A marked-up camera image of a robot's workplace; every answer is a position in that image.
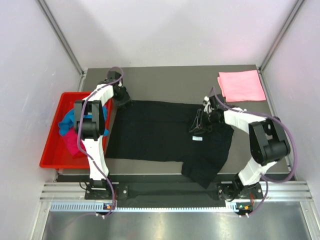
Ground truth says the red plastic bin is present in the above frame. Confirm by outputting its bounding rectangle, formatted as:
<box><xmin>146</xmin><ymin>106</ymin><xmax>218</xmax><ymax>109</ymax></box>
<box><xmin>39</xmin><ymin>91</ymin><xmax>113</xmax><ymax>170</ymax></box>

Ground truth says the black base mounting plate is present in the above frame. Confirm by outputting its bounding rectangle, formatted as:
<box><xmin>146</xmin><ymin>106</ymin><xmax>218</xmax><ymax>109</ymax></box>
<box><xmin>84</xmin><ymin>182</ymin><xmax>263</xmax><ymax>201</ymax></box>

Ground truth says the magenta t shirt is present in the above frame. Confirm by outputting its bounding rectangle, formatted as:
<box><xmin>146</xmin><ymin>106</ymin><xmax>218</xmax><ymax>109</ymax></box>
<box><xmin>62</xmin><ymin>128</ymin><xmax>84</xmax><ymax>158</ymax></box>

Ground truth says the aluminium frame post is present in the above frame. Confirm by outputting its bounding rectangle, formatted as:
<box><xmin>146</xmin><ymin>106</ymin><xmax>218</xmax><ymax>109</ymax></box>
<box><xmin>35</xmin><ymin>0</ymin><xmax>85</xmax><ymax>76</ymax></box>
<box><xmin>258</xmin><ymin>0</ymin><xmax>307</xmax><ymax>73</ymax></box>

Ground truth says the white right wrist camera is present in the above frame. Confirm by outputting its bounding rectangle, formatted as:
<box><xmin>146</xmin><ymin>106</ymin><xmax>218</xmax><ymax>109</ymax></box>
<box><xmin>202</xmin><ymin>96</ymin><xmax>212</xmax><ymax>114</ymax></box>

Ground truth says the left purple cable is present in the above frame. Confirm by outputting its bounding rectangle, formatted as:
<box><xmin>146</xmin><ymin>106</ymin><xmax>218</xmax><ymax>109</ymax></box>
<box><xmin>77</xmin><ymin>66</ymin><xmax>125</xmax><ymax>221</ymax></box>

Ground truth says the aluminium front rail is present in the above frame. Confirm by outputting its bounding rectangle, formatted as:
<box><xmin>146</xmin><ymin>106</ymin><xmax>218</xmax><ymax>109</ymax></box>
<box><xmin>40</xmin><ymin>181</ymin><xmax>313</xmax><ymax>202</ymax></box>

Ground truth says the right aluminium frame post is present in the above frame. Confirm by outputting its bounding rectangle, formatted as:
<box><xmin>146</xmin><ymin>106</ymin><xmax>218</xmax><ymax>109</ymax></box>
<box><xmin>258</xmin><ymin>0</ymin><xmax>307</xmax><ymax>73</ymax></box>

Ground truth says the left aluminium frame post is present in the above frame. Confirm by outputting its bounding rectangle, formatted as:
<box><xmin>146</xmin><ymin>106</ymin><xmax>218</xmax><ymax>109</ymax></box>
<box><xmin>35</xmin><ymin>0</ymin><xmax>85</xmax><ymax>76</ymax></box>

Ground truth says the pink folded t shirt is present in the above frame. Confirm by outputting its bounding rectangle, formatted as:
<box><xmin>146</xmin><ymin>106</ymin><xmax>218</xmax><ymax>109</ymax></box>
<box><xmin>217</xmin><ymin>70</ymin><xmax>266</xmax><ymax>103</ymax></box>

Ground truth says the purple cable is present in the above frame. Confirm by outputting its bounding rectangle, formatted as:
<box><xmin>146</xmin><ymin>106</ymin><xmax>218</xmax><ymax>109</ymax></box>
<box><xmin>77</xmin><ymin>66</ymin><xmax>125</xmax><ymax>221</ymax></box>
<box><xmin>208</xmin><ymin>86</ymin><xmax>299</xmax><ymax>216</ymax></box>

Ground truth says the black t shirt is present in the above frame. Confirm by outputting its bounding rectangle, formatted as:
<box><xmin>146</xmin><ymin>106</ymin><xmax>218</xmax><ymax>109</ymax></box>
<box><xmin>106</xmin><ymin>100</ymin><xmax>234</xmax><ymax>189</ymax></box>

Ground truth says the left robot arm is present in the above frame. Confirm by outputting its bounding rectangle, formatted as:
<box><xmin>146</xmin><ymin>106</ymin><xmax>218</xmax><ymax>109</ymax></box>
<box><xmin>73</xmin><ymin>67</ymin><xmax>132</xmax><ymax>199</ymax></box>

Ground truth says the blue t shirt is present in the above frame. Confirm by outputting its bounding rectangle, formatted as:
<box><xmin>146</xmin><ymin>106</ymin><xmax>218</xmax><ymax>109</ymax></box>
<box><xmin>58</xmin><ymin>106</ymin><xmax>109</xmax><ymax>137</ymax></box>

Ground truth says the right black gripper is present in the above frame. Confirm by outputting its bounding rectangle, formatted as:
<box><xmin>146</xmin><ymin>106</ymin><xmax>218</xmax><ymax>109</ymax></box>
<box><xmin>190</xmin><ymin>108</ymin><xmax>221</xmax><ymax>134</ymax></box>

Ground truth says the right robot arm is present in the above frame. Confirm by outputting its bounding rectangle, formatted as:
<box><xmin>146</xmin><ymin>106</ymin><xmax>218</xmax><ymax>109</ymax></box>
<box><xmin>189</xmin><ymin>94</ymin><xmax>291</xmax><ymax>198</ymax></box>

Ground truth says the grey slotted cable duct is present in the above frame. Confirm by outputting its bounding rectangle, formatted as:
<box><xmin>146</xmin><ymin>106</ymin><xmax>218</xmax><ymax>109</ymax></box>
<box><xmin>49</xmin><ymin>202</ymin><xmax>250</xmax><ymax>214</ymax></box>

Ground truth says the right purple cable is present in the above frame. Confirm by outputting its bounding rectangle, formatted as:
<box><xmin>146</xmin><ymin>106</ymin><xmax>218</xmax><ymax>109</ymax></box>
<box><xmin>208</xmin><ymin>86</ymin><xmax>299</xmax><ymax>216</ymax></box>

